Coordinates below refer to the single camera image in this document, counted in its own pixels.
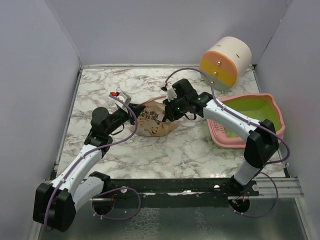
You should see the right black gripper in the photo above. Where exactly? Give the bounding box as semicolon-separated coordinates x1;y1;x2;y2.
162;95;188;122

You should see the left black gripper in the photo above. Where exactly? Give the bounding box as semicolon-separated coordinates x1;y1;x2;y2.
105;102;145;135

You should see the pink cat litter bag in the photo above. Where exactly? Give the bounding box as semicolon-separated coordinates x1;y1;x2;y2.
134;95;178;137

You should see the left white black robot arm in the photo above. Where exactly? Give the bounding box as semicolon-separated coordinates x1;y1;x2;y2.
32;103;145;232

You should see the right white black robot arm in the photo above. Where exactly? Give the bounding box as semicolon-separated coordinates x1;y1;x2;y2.
163;78;279;196

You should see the pink green litter box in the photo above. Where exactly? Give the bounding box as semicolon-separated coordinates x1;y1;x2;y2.
207;93;286;149

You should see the round pastel drawer cabinet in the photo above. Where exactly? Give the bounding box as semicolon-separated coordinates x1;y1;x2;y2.
199;36;252;91

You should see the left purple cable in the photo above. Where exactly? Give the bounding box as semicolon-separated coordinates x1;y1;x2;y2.
43;94;141;232

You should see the purple cable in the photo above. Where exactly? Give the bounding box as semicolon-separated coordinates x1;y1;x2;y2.
43;94;141;232
164;67;291;166

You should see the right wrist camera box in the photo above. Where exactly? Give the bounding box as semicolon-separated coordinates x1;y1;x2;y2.
161;83;178;102

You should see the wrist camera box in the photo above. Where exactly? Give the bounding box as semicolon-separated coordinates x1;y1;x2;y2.
109;91;132;112
161;83;178;102

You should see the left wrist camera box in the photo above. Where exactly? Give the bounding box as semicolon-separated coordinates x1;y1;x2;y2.
109;91;132;112

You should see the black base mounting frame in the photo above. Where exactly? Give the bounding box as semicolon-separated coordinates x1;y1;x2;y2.
91;172;259;217

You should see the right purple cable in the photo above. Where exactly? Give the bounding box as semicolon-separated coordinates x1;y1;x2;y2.
164;67;291;166

